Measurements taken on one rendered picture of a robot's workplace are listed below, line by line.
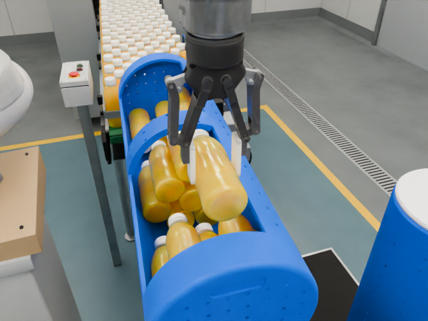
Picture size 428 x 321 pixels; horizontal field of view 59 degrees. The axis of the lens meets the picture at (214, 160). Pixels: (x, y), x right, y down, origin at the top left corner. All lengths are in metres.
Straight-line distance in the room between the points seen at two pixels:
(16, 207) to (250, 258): 0.61
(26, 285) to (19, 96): 0.45
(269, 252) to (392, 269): 0.59
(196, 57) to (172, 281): 0.31
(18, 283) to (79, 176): 1.89
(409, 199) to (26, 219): 0.90
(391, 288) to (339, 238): 1.24
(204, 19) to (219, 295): 0.38
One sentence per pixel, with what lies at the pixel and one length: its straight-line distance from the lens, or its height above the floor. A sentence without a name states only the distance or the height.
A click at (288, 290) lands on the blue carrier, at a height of 1.16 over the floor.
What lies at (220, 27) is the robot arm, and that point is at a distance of 0.46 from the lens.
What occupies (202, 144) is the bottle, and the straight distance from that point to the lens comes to 0.63.
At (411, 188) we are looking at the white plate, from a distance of 1.09.
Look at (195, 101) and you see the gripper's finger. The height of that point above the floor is 1.42.
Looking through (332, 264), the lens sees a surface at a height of 0.15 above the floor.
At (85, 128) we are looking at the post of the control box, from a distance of 1.65.
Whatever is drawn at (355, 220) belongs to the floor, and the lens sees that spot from 2.52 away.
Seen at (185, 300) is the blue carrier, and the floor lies 1.19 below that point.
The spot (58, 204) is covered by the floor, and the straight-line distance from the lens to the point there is 2.66.
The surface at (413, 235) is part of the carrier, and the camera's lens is 1.03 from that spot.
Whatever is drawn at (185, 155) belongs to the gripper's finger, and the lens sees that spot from 0.57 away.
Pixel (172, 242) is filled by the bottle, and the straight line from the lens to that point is 0.72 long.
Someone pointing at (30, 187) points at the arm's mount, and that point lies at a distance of 1.03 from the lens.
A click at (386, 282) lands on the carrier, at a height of 0.80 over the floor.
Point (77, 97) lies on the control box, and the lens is 1.50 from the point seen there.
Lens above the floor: 1.66
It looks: 35 degrees down
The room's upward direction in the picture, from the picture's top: straight up
